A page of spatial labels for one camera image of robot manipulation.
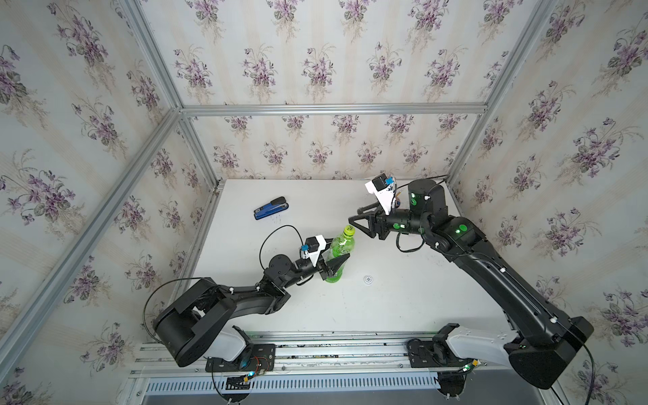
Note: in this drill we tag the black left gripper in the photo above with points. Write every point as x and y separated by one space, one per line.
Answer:
329 271

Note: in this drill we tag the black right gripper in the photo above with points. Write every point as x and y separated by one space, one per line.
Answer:
378 222

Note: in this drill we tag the green plastic bottle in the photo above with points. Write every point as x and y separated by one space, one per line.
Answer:
342 244

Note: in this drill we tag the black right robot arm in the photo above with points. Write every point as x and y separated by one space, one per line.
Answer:
546 339

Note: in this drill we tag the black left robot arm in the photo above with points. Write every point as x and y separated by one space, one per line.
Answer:
191 324

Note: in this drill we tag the blue black stapler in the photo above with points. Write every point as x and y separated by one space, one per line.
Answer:
275 206

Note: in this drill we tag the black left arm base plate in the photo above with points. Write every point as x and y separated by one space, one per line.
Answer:
233 351

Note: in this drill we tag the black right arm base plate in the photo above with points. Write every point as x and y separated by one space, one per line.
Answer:
436 352

